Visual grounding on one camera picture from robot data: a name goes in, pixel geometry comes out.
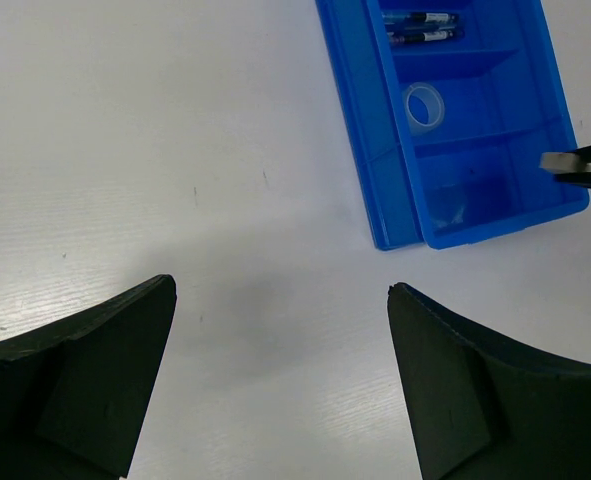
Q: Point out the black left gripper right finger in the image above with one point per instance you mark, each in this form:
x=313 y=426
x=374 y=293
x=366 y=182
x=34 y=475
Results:
x=482 y=405

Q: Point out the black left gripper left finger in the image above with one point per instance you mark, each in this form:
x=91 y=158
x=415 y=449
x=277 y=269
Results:
x=74 y=393

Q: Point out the white eraser block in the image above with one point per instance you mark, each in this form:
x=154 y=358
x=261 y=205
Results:
x=560 y=162

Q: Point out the clear tape roll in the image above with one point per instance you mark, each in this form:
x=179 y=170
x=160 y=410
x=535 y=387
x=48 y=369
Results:
x=424 y=108

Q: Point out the dark blue gel pen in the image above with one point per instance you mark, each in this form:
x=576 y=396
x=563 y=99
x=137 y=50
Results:
x=397 y=39

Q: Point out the blue compartment storage bin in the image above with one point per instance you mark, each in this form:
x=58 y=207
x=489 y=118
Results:
x=477 y=176

